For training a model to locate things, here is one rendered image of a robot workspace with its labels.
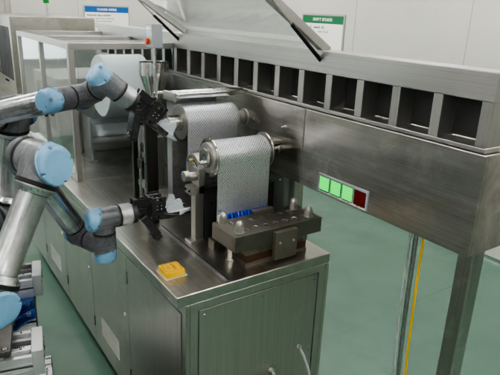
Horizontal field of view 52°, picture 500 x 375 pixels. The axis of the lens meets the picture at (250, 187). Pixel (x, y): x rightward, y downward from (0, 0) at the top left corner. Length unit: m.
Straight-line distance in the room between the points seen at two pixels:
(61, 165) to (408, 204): 1.04
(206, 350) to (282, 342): 0.35
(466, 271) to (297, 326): 0.69
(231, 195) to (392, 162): 0.64
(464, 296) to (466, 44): 2.78
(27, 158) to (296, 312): 1.13
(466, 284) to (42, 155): 1.35
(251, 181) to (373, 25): 3.13
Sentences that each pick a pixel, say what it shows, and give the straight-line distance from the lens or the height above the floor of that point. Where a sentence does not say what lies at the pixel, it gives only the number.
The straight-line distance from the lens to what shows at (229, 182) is 1.95.
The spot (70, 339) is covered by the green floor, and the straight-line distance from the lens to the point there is 3.18.
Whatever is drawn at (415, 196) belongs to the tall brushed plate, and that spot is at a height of 1.26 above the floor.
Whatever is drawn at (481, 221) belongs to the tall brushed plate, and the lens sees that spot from 1.58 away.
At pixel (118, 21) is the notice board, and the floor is 1.58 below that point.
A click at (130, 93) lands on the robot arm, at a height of 1.52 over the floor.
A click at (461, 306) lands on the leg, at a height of 0.89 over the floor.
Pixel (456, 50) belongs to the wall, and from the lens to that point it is 4.37.
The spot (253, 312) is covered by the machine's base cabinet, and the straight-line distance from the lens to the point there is 1.92.
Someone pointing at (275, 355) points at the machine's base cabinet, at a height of 0.52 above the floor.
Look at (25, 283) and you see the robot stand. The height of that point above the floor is 0.75.
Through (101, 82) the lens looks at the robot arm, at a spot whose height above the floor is 1.55.
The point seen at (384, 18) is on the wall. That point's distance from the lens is 4.84.
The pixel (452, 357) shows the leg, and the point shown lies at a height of 0.69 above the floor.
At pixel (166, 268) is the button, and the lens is 1.83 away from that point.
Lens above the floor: 1.78
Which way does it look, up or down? 19 degrees down
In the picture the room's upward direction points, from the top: 2 degrees clockwise
